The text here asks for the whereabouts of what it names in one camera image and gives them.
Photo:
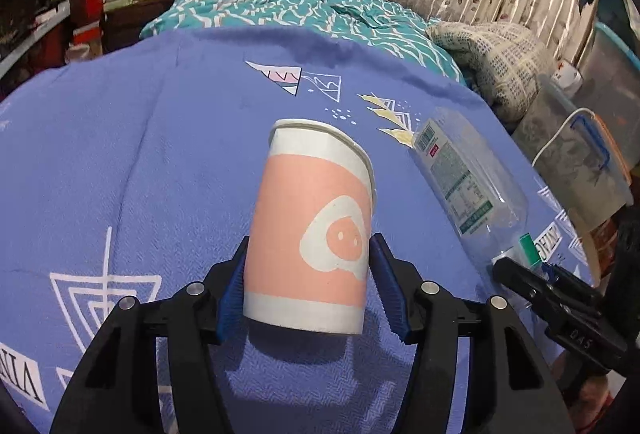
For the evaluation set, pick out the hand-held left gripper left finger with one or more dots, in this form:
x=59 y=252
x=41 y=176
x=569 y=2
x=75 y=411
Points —
x=231 y=294

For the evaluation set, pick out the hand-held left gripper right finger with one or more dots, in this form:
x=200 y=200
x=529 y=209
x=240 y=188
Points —
x=395 y=294

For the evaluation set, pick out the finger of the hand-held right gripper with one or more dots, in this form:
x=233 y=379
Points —
x=530 y=284

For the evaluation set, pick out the pink paper cup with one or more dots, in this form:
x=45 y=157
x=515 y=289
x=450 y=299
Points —
x=300 y=224

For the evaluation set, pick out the clear plastic bottle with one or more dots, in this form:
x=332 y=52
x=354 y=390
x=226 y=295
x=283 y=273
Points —
x=465 y=179

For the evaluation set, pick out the clear storage box orange lid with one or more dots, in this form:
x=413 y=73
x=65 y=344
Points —
x=565 y=163

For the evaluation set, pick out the blue printed blanket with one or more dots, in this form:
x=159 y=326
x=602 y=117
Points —
x=150 y=138

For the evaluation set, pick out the white container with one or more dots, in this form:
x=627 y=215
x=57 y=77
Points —
x=567 y=78

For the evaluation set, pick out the clear storage box teal lid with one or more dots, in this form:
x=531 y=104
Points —
x=615 y=78

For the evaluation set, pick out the grey patterned blanket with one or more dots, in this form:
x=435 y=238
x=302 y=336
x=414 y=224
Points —
x=495 y=58

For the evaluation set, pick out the dark wooden nightstand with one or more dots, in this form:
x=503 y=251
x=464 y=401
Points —
x=130 y=23

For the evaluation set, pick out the red box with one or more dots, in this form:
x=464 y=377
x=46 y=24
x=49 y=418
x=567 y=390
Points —
x=90 y=3

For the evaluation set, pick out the cluttered metal shelf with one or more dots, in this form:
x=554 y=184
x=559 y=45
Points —
x=30 y=13

